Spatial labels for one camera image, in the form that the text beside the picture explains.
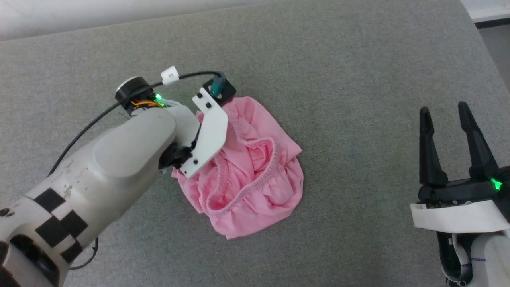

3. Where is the white cable label tag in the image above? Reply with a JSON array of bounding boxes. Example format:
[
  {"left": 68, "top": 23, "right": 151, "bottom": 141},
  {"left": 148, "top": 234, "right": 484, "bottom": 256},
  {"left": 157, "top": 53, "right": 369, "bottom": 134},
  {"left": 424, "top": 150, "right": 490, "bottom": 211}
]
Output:
[{"left": 161, "top": 66, "right": 180, "bottom": 86}]

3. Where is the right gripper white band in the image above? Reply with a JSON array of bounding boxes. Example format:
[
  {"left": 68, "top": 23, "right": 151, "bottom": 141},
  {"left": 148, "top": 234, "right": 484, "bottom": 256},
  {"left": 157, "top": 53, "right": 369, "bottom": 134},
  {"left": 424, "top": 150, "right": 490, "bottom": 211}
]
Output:
[{"left": 410, "top": 101, "right": 510, "bottom": 234}]

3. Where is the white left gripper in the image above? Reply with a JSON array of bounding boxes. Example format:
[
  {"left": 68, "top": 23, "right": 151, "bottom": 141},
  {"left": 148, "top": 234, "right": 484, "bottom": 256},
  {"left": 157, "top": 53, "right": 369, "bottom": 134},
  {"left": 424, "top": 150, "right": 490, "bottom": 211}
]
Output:
[{"left": 159, "top": 88, "right": 229, "bottom": 179}]

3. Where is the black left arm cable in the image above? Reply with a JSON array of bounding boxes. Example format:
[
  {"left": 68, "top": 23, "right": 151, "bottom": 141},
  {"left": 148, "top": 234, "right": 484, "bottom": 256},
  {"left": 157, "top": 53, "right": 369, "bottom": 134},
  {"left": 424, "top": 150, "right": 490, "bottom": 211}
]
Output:
[{"left": 48, "top": 71, "right": 224, "bottom": 177}]

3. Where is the pink garment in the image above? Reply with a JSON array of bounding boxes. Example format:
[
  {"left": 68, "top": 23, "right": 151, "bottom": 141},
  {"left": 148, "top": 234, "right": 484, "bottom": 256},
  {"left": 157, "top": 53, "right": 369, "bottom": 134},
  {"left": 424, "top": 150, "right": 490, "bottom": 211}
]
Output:
[{"left": 171, "top": 96, "right": 304, "bottom": 240}]

